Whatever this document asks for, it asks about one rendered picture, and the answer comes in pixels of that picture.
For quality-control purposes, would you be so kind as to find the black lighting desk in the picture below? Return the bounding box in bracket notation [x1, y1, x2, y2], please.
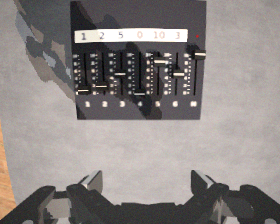
[70, 0, 207, 120]

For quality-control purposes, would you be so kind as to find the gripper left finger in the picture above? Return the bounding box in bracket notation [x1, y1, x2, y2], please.
[0, 170, 132, 224]

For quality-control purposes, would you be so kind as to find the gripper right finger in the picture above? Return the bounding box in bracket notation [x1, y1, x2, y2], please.
[167, 170, 280, 224]

